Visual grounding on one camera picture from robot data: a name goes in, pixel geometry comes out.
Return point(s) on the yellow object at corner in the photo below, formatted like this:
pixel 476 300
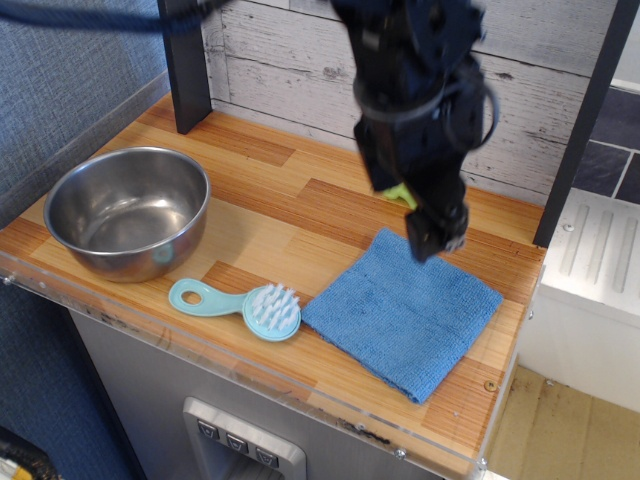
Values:
pixel 26 462

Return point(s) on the light blue scrub brush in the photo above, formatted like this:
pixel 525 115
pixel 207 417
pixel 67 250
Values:
pixel 272 312

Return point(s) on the stainless steel bowl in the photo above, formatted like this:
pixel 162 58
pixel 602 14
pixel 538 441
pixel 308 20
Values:
pixel 130 215

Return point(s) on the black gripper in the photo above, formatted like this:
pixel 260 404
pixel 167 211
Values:
pixel 426 154

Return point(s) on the dark right frame post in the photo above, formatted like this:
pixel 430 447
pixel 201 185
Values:
pixel 617 33

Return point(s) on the silver dispenser button panel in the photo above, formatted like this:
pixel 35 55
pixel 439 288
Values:
pixel 228 447

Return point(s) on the green toy broccoli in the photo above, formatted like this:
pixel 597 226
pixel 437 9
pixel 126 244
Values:
pixel 401 193

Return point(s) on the blue towel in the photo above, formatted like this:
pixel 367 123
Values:
pixel 408 323

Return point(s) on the white ridged side unit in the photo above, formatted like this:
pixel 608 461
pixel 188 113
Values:
pixel 583 325

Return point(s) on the dark frame post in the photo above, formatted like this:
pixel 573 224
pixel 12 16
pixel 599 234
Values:
pixel 188 77
pixel 617 33

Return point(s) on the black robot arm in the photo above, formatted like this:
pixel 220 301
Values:
pixel 422 96

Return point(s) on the dark left frame post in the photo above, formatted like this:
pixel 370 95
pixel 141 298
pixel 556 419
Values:
pixel 188 77

